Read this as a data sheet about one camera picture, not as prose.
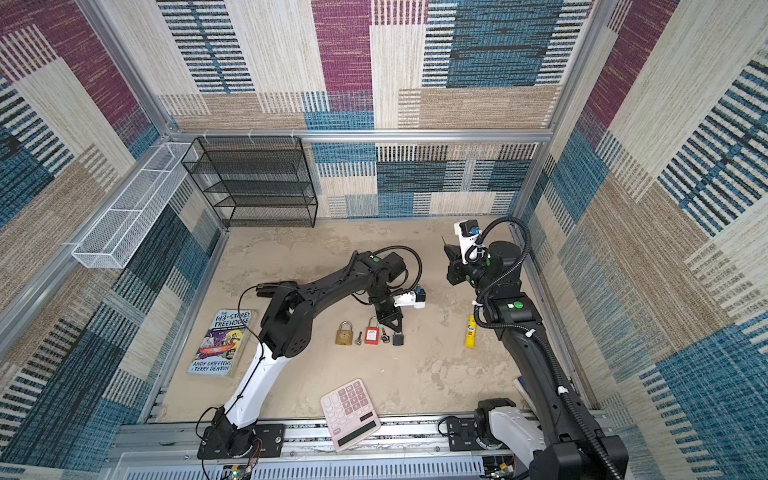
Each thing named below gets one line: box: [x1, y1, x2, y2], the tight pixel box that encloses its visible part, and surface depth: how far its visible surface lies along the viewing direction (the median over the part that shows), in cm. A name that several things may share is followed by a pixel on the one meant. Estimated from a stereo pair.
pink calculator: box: [320, 378, 381, 453], surface depth 77 cm
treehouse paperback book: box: [187, 310, 251, 376], surface depth 89 cm
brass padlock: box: [335, 320, 354, 346], surface depth 92 cm
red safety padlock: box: [364, 316, 380, 345], surface depth 91 cm
